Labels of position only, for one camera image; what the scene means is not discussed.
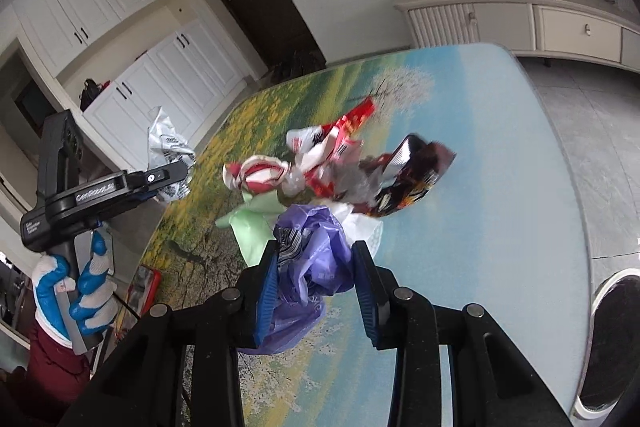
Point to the purple plastic bag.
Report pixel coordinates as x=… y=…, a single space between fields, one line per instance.
x=320 y=252

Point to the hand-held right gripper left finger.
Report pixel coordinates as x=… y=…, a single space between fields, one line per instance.
x=265 y=292

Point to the red snack wrapper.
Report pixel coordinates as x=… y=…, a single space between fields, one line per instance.
x=340 y=132

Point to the landscape printed table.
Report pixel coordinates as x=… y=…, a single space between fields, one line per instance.
x=475 y=157

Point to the white printed plastic bag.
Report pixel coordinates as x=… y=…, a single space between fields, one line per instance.
x=165 y=142

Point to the white wall cupboard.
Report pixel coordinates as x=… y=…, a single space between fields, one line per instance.
x=125 y=32

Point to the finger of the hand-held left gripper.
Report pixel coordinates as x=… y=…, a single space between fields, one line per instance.
x=160 y=179

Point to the red box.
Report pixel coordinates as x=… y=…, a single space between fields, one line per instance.
x=145 y=284

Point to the green plastic bag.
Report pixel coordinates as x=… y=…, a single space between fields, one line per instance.
x=250 y=227

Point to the white rimmed trash bin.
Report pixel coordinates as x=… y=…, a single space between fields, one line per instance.
x=615 y=332

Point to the person's left hand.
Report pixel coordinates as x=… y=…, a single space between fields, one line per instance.
x=90 y=297

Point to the white tv cabinet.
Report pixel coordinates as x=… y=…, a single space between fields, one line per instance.
x=500 y=22

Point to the red white wrapper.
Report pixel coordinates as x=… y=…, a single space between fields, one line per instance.
x=255 y=172

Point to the white tissue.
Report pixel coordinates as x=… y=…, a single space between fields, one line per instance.
x=362 y=227

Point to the dark snack packet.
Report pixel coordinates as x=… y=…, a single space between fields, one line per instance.
x=415 y=177

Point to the black bag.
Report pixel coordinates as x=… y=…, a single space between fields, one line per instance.
x=90 y=94

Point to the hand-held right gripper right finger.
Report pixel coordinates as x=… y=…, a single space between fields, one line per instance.
x=369 y=302

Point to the person's left forearm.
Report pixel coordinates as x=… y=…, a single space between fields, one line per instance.
x=55 y=372

